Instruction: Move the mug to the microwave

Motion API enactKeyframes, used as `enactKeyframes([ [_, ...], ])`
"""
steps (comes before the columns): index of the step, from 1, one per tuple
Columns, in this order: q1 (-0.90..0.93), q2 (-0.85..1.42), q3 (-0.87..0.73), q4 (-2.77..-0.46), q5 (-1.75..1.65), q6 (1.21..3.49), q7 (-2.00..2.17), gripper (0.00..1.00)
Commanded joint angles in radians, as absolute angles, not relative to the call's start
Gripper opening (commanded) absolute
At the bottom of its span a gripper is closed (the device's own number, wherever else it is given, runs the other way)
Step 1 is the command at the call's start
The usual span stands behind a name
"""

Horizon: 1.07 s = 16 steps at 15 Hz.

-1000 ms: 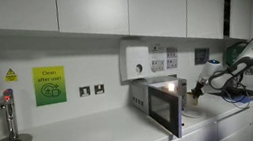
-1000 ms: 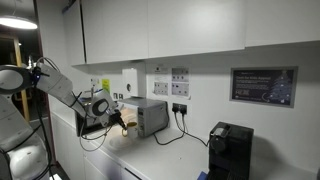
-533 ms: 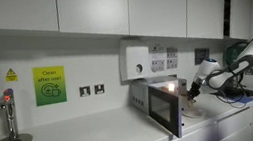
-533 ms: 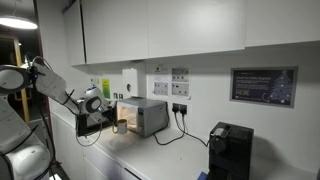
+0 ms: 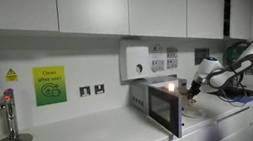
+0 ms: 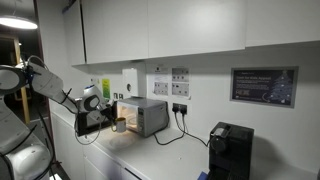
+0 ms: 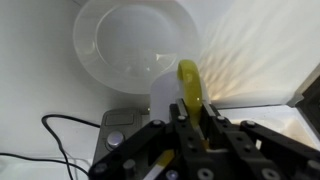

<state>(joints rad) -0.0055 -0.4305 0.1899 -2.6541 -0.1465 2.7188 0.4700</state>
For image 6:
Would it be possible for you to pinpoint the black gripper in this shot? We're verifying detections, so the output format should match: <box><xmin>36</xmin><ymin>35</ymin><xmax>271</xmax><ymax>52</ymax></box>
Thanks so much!
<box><xmin>99</xmin><ymin>103</ymin><xmax>117</xmax><ymax>124</ymax></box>

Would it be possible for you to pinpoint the white mug yellow inside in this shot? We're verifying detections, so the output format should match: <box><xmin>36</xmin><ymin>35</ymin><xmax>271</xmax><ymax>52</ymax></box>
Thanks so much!
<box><xmin>111</xmin><ymin>116</ymin><xmax>128</xmax><ymax>134</ymax></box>

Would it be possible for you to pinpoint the silver microwave oven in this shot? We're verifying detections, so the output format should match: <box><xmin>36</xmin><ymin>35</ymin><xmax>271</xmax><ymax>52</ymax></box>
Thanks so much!
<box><xmin>75</xmin><ymin>97</ymin><xmax>169</xmax><ymax>138</ymax></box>

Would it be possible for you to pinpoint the green clean after use poster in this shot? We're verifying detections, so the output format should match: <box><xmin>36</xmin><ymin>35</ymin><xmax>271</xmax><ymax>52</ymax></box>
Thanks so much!
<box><xmin>101</xmin><ymin>78</ymin><xmax>111</xmax><ymax>100</ymax></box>

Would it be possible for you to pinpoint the white round plate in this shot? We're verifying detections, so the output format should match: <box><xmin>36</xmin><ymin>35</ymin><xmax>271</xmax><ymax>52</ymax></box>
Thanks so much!
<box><xmin>109</xmin><ymin>134</ymin><xmax>137</xmax><ymax>150</ymax></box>

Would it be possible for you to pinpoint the white lower cabinet front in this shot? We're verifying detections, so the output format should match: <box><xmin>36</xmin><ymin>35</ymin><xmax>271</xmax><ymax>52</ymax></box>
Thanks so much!
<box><xmin>120</xmin><ymin>166</ymin><xmax>143</xmax><ymax>180</ymax></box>
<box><xmin>82</xmin><ymin>141</ymin><xmax>123</xmax><ymax>180</ymax></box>
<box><xmin>50</xmin><ymin>111</ymin><xmax>86</xmax><ymax>180</ymax></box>

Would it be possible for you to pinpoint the white upper cabinet door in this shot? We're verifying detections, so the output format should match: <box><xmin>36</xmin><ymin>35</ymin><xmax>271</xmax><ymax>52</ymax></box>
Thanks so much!
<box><xmin>245</xmin><ymin>0</ymin><xmax>320</xmax><ymax>48</ymax></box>
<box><xmin>81</xmin><ymin>0</ymin><xmax>150</xmax><ymax>65</ymax></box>
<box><xmin>62</xmin><ymin>0</ymin><xmax>86</xmax><ymax>66</ymax></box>
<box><xmin>147</xmin><ymin>0</ymin><xmax>248</xmax><ymax>59</ymax></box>

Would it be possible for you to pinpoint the blue mat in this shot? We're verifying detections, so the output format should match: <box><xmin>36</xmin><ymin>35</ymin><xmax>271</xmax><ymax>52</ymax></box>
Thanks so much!
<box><xmin>197</xmin><ymin>170</ymin><xmax>210</xmax><ymax>180</ymax></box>

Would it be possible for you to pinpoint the round ceiling lamp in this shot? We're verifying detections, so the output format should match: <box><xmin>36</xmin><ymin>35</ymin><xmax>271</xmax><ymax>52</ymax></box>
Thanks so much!
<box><xmin>0</xmin><ymin>14</ymin><xmax>39</xmax><ymax>30</ymax></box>

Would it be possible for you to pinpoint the black coffee machine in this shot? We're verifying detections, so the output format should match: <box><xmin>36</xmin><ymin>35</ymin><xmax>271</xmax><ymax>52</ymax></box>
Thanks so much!
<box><xmin>207</xmin><ymin>121</ymin><xmax>255</xmax><ymax>180</ymax></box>

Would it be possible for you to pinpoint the dark framed Christmas poster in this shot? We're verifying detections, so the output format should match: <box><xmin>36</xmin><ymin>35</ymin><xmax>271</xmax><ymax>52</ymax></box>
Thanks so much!
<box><xmin>229</xmin><ymin>66</ymin><xmax>299</xmax><ymax>109</ymax></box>

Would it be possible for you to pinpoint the white wall dispenser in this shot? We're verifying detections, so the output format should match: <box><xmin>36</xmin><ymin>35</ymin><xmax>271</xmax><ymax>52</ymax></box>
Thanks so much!
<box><xmin>121</xmin><ymin>67</ymin><xmax>140</xmax><ymax>98</ymax></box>

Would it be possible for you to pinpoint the black microwave power cable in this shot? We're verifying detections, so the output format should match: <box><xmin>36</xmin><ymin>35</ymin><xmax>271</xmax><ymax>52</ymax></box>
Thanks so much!
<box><xmin>153</xmin><ymin>111</ymin><xmax>186</xmax><ymax>146</ymax></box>

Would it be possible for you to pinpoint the small white wall label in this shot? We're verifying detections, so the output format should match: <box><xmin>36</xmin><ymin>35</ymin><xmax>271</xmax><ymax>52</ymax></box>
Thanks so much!
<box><xmin>154</xmin><ymin>66</ymin><xmax>169</xmax><ymax>74</ymax></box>

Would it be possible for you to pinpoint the black double wall socket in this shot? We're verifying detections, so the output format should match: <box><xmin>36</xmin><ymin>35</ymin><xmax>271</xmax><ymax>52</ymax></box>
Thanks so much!
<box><xmin>172</xmin><ymin>102</ymin><xmax>188</xmax><ymax>116</ymax></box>

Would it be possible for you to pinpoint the wooden door frame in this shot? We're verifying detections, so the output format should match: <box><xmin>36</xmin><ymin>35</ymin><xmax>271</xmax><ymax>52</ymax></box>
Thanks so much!
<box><xmin>13</xmin><ymin>34</ymin><xmax>32</xmax><ymax>125</ymax></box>

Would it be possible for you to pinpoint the black coffee machine cable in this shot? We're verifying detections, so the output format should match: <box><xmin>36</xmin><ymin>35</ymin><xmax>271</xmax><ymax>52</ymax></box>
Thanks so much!
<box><xmin>179</xmin><ymin>113</ymin><xmax>212</xmax><ymax>148</ymax></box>

